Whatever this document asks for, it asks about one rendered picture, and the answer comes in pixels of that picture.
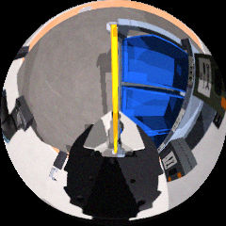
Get yellow bar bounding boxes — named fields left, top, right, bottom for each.
left=111, top=24, right=118, bottom=153

